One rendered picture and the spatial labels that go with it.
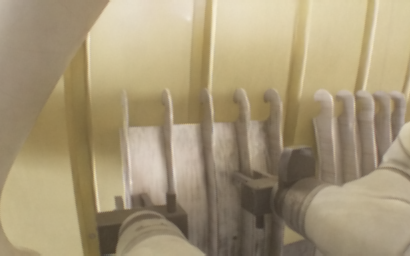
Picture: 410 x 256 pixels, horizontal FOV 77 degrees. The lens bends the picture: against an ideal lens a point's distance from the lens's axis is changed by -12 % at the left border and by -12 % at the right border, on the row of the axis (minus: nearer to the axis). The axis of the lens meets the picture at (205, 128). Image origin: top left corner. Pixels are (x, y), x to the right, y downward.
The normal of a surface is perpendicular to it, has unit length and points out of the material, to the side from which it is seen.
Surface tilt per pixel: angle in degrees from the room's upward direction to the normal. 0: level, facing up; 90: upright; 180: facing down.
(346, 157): 90
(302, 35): 90
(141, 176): 67
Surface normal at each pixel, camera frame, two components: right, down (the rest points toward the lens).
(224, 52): 0.36, 0.31
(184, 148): 0.35, -0.16
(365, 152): -0.93, 0.05
